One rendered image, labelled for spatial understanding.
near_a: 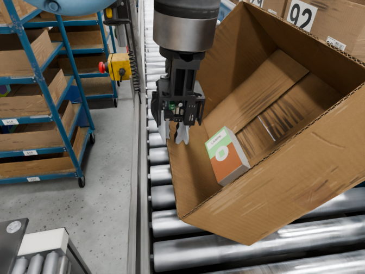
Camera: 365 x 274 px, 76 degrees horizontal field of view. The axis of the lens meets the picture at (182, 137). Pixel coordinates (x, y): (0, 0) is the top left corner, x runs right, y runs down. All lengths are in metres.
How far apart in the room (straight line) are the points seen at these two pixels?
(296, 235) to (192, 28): 0.40
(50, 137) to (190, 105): 1.10
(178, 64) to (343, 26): 0.58
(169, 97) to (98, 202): 1.21
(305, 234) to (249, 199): 0.21
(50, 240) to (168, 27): 0.42
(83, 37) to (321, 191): 2.00
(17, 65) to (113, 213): 0.86
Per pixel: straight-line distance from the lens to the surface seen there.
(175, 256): 0.46
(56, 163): 1.52
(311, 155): 0.32
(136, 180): 0.56
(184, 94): 0.35
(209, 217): 0.36
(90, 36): 2.13
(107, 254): 1.33
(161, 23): 0.34
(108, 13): 0.73
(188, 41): 0.33
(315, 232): 0.54
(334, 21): 0.86
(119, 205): 1.45
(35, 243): 0.54
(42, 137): 1.40
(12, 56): 1.21
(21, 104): 1.31
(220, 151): 0.54
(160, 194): 0.52
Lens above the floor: 1.17
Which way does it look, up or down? 40 degrees down
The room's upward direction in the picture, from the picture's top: straight up
